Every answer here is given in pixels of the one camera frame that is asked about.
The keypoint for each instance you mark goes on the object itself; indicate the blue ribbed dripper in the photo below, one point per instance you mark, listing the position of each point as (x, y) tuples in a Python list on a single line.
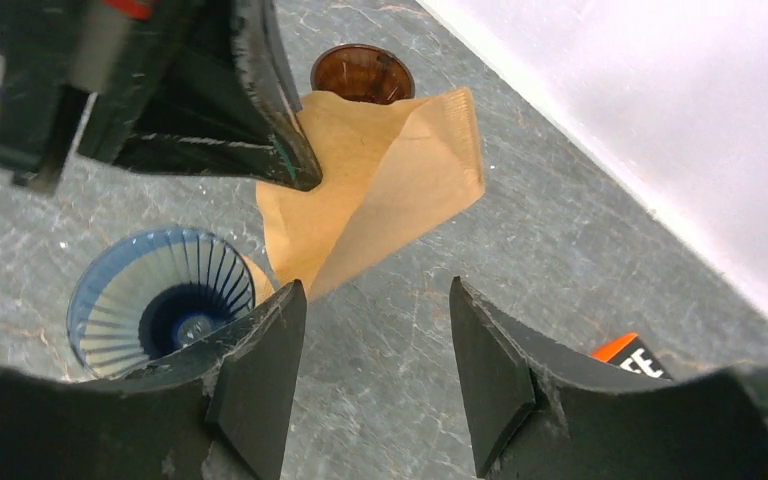
[(153, 293)]

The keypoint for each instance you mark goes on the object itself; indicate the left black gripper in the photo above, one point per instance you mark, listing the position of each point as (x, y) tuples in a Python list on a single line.
[(181, 88)]

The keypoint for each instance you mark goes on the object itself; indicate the wooden ring dripper holder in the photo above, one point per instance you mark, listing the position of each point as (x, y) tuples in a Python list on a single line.
[(263, 285)]

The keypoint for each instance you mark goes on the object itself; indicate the brown amber glass dripper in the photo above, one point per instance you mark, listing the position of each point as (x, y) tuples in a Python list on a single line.
[(363, 73)]

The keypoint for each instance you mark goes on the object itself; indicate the brown paper coffee filter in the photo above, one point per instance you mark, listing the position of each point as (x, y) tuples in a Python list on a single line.
[(391, 173)]

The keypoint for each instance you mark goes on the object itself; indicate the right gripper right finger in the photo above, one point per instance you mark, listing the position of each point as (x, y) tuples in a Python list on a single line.
[(537, 409)]

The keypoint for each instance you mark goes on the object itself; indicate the orange black coffee filter box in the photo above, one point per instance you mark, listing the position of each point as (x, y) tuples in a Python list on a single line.
[(629, 352)]

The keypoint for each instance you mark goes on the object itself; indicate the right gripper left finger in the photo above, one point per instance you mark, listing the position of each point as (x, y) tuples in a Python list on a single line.
[(218, 408)]

